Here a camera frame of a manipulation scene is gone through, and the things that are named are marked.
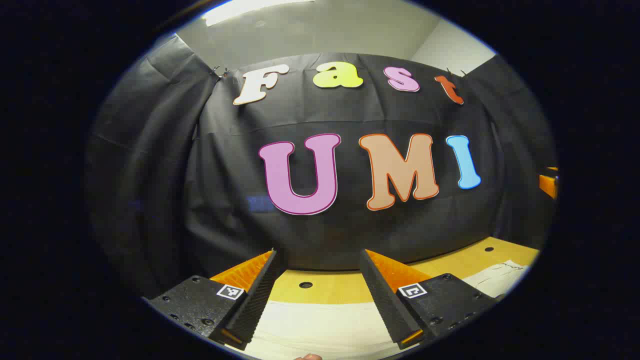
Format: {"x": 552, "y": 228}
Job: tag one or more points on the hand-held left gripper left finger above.
{"x": 255, "y": 300}

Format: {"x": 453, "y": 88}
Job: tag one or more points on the black backdrop cloth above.
{"x": 350, "y": 235}

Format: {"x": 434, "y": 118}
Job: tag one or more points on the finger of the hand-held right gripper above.
{"x": 548, "y": 184}

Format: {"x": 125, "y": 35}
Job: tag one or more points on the white jeans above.
{"x": 325, "y": 327}

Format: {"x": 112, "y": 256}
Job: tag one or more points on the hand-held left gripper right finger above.
{"x": 387, "y": 300}

